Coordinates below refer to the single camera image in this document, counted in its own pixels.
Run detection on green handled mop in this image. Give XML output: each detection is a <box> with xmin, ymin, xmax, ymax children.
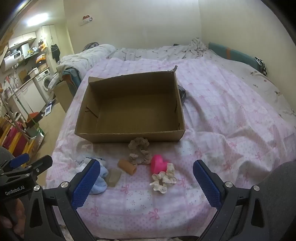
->
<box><xmin>5</xmin><ymin>76</ymin><xmax>45</xmax><ymax>141</ymax></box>

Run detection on person's left hand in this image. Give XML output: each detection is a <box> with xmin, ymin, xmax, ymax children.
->
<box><xmin>0</xmin><ymin>199</ymin><xmax>26</xmax><ymax>239</ymax></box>

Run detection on white water heater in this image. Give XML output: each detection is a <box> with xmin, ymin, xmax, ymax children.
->
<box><xmin>0</xmin><ymin>56</ymin><xmax>16</xmax><ymax>73</ymax></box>

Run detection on cream wall cabinets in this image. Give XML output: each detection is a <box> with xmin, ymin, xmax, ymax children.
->
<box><xmin>8</xmin><ymin>32</ymin><xmax>37</xmax><ymax>48</ymax></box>

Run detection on black white patterned cloth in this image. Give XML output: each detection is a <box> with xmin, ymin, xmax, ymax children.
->
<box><xmin>254</xmin><ymin>57</ymin><xmax>268</xmax><ymax>76</ymax></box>

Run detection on white washing machine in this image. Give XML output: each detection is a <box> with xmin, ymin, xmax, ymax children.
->
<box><xmin>33</xmin><ymin>68</ymin><xmax>55</xmax><ymax>98</ymax></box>

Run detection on white floral bed sheet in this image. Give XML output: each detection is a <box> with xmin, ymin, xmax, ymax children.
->
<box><xmin>109</xmin><ymin>37</ymin><xmax>294</xmax><ymax>121</ymax></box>

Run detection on teal pillow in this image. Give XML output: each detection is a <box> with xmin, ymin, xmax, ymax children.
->
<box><xmin>208</xmin><ymin>42</ymin><xmax>260</xmax><ymax>70</ymax></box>

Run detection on light blue sock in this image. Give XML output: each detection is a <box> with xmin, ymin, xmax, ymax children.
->
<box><xmin>89</xmin><ymin>158</ymin><xmax>109</xmax><ymax>194</ymax></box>

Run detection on dark grey cloth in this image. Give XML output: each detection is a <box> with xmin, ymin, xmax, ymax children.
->
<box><xmin>178</xmin><ymin>85</ymin><xmax>188</xmax><ymax>105</ymax></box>

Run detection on pink bow print blanket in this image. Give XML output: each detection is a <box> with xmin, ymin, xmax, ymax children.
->
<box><xmin>46</xmin><ymin>57</ymin><xmax>296</xmax><ymax>240</ymax></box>

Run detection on large cardboard box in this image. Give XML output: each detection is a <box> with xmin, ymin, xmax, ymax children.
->
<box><xmin>54</xmin><ymin>80</ymin><xmax>75</xmax><ymax>113</ymax></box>

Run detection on white kitchen counter cabinet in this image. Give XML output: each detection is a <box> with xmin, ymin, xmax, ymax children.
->
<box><xmin>14</xmin><ymin>80</ymin><xmax>48</xmax><ymax>112</ymax></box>

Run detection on wall hook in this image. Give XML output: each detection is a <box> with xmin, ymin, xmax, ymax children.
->
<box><xmin>80</xmin><ymin>14</ymin><xmax>93</xmax><ymax>25</ymax></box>

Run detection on black hanging garment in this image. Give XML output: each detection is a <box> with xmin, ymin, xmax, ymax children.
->
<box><xmin>51</xmin><ymin>44</ymin><xmax>61</xmax><ymax>62</ymax></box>

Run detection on pink heart toy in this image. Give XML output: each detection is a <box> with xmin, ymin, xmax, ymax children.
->
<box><xmin>150</xmin><ymin>155</ymin><xmax>171</xmax><ymax>174</ymax></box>

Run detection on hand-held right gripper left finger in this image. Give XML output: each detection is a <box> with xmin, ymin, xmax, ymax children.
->
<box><xmin>23</xmin><ymin>159</ymin><xmax>102</xmax><ymax>241</ymax></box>

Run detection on brown cardboard box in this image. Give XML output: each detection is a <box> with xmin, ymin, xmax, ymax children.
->
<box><xmin>74</xmin><ymin>65</ymin><xmax>186</xmax><ymax>143</ymax></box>

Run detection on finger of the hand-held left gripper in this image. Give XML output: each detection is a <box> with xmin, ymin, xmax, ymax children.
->
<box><xmin>0</xmin><ymin>153</ymin><xmax>30</xmax><ymax>173</ymax></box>
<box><xmin>23</xmin><ymin>155</ymin><xmax>53</xmax><ymax>180</ymax></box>

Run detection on white folded quilt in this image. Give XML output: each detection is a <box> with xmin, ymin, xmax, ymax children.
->
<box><xmin>57</xmin><ymin>44</ymin><xmax>117</xmax><ymax>80</ymax></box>

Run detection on white sock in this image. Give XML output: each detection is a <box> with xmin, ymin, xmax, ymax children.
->
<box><xmin>74</xmin><ymin>157</ymin><xmax>93</xmax><ymax>174</ymax></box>

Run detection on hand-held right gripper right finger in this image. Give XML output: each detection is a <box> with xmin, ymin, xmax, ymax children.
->
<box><xmin>193</xmin><ymin>159</ymin><xmax>275</xmax><ymax>241</ymax></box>

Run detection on tan flat sponge piece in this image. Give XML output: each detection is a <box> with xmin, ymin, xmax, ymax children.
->
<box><xmin>105</xmin><ymin>168</ymin><xmax>122</xmax><ymax>188</ymax></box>

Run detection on brown cardboard tube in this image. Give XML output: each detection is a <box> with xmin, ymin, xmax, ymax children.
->
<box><xmin>117</xmin><ymin>159</ymin><xmax>137</xmax><ymax>175</ymax></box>

